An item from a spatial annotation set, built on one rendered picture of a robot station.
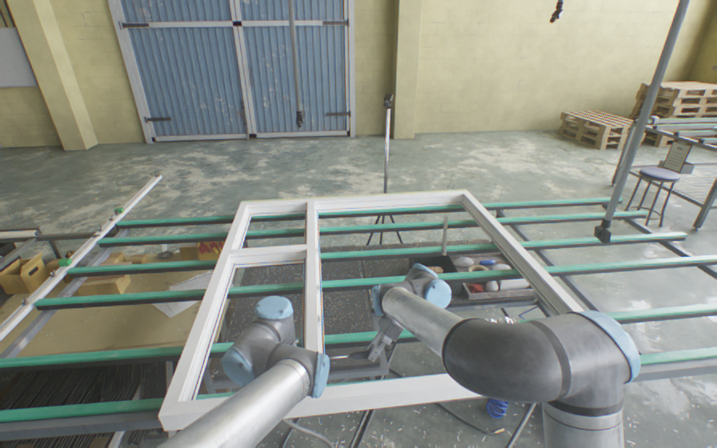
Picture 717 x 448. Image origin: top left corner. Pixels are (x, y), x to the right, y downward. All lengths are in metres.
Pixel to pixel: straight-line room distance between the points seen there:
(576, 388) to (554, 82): 8.23
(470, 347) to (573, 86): 8.49
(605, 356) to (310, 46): 6.92
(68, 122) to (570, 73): 9.46
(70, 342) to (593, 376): 2.05
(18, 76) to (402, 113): 6.66
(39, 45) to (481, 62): 7.58
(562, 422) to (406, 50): 6.69
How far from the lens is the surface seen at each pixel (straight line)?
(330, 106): 7.32
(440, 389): 1.25
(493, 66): 8.04
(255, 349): 0.87
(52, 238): 2.89
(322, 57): 7.22
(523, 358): 0.59
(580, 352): 0.62
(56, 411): 1.56
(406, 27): 7.05
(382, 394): 1.21
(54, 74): 8.19
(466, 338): 0.61
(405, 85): 7.11
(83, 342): 2.16
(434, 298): 1.12
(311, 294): 1.53
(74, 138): 8.37
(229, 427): 0.60
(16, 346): 1.99
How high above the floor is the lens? 1.90
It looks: 28 degrees down
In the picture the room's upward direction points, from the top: straight up
